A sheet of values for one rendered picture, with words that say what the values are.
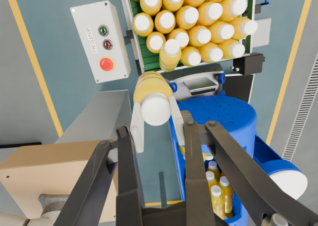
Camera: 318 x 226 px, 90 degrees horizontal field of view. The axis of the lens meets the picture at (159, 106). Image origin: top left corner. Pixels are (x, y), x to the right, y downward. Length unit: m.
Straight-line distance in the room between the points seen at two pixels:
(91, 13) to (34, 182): 0.62
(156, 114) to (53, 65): 1.67
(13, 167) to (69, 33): 1.22
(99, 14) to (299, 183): 1.16
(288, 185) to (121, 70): 0.99
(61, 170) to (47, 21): 1.36
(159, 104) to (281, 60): 1.93
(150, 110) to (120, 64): 0.31
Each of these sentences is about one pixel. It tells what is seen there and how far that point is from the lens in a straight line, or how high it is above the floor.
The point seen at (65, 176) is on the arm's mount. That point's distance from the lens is 0.74.
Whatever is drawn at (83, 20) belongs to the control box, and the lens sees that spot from 0.51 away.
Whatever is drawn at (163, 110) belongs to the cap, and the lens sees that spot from 0.20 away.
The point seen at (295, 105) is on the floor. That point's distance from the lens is 2.41.
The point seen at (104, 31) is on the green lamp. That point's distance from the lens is 0.48.
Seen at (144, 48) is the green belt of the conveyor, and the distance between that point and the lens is 0.68.
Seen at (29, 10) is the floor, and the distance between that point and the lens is 1.86.
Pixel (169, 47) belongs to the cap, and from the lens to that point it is 0.44.
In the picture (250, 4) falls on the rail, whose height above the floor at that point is 0.97.
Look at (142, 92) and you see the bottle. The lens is 0.23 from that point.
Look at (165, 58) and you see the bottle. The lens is 0.47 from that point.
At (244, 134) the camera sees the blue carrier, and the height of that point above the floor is 1.22.
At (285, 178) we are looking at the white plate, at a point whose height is 1.04.
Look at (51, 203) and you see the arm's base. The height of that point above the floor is 1.15.
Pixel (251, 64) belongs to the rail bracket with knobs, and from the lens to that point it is 0.69.
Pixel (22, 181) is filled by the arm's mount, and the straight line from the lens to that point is 0.82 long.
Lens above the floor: 1.58
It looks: 66 degrees down
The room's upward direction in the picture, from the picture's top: 172 degrees clockwise
